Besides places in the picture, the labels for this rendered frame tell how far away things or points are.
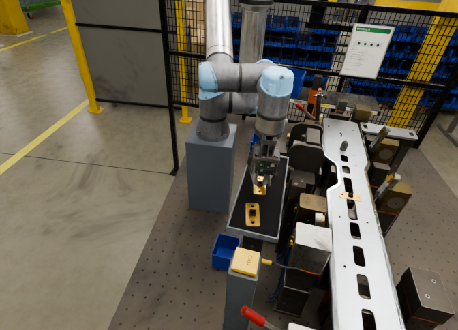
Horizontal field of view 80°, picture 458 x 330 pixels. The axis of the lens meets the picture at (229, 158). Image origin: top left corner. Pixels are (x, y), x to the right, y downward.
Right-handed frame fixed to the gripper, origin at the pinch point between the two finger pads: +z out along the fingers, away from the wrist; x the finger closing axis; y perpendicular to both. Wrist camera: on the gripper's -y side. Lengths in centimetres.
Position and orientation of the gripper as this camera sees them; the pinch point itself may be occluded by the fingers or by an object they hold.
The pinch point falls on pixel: (260, 181)
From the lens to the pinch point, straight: 85.4
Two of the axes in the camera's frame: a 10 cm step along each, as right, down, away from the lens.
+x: 10.0, 0.9, -0.4
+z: -0.5, 8.0, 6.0
